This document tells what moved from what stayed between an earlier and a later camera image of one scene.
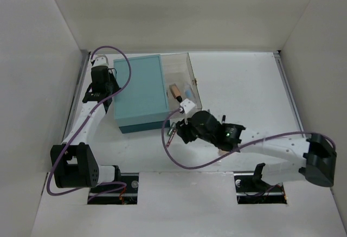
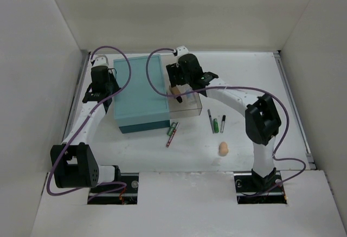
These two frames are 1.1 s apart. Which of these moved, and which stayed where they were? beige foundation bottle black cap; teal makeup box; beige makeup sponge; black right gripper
Moved: black right gripper
Stayed: beige makeup sponge; teal makeup box; beige foundation bottle black cap
